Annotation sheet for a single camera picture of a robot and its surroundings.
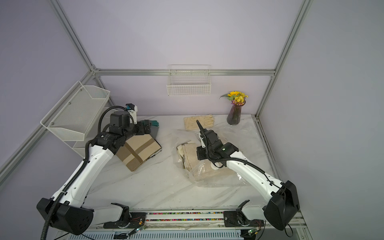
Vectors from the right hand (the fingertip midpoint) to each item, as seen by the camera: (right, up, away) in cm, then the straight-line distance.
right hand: (201, 153), depth 80 cm
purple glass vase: (+26, +23, +31) cm, 46 cm away
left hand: (-31, +15, -4) cm, 34 cm away
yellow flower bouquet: (+25, +34, +18) cm, 46 cm away
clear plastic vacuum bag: (+32, +5, +26) cm, 42 cm away
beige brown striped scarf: (-40, 0, +11) cm, 41 cm away
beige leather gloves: (+5, +20, +38) cm, 43 cm away
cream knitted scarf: (0, -8, -2) cm, 8 cm away
